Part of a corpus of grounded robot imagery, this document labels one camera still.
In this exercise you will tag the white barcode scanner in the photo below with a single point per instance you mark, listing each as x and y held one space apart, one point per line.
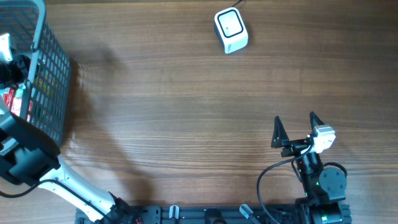
230 30

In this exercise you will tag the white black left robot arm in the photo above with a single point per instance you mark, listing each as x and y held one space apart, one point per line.
34 158

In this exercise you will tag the red snack stick packet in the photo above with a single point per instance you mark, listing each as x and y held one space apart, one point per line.
13 99

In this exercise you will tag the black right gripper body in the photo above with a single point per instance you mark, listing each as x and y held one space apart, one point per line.
294 147

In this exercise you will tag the grey plastic shopping basket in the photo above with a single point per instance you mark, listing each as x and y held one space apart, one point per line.
45 96

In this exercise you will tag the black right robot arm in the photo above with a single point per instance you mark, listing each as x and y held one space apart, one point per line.
324 184

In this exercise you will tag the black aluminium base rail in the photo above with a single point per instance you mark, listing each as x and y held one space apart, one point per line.
244 214

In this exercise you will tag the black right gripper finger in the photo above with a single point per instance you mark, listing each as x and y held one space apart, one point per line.
315 120
279 137

